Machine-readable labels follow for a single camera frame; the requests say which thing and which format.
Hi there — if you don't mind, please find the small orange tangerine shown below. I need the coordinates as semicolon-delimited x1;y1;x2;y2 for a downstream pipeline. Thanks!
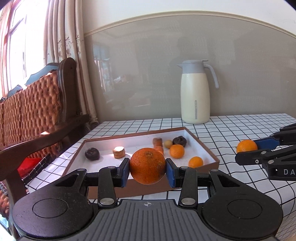
236;140;258;153

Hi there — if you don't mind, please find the tan round food piece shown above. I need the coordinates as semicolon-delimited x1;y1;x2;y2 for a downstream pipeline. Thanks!
112;146;125;159

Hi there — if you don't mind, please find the dark mangosteen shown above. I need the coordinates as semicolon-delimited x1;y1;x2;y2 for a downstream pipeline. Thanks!
85;148;100;161
173;136;187;147

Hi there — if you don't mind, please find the large textured orange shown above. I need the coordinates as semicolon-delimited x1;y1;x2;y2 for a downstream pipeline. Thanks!
129;148;166;185

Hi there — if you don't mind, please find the orange tangerine front of box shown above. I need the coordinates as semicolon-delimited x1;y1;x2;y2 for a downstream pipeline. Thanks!
188;156;204;168

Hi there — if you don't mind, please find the orange tangerine in box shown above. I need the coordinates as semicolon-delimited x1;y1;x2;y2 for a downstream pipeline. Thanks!
170;144;185;159

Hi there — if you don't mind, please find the dark mangosteen in box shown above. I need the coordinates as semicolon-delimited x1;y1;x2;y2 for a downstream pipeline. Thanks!
85;148;100;161

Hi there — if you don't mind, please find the small yellowish fruit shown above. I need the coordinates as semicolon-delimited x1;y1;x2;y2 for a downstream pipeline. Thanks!
164;140;173;149

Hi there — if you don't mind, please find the orange carrot piece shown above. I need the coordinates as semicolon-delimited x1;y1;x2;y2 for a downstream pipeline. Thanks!
154;146;164;155

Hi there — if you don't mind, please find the brown carrot stub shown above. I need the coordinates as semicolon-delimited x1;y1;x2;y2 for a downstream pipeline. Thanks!
152;138;163;147

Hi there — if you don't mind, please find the brown shallow cardboard box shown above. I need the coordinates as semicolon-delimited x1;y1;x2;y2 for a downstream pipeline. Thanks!
64;128;219;198

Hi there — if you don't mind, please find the red plastic bag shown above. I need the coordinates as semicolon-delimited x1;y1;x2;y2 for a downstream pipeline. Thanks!
18;158;41;178

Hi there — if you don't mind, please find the cream thermos jug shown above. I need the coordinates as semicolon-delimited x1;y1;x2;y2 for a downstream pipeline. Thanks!
178;60;219;124

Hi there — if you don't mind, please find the dark wooden sofa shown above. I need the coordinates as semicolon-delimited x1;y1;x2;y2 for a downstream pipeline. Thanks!
1;57;90;238

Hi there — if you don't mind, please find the orange quilted sofa cushion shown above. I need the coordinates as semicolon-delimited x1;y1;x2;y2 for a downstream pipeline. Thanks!
1;71;62;150

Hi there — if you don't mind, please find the beige patterned curtain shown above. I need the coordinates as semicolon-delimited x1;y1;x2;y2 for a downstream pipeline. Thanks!
0;0;99;126

